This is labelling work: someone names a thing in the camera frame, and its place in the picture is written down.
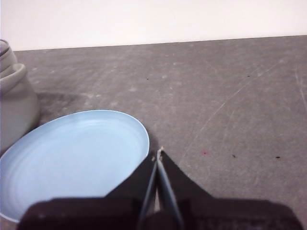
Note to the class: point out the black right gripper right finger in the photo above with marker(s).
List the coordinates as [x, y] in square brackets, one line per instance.
[216, 215]

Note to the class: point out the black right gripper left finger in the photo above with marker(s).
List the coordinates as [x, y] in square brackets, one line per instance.
[100, 213]

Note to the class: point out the blue round plate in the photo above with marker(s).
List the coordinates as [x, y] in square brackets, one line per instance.
[72, 155]

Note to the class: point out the pale green electric steamer pot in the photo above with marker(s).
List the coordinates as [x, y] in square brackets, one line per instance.
[16, 107]

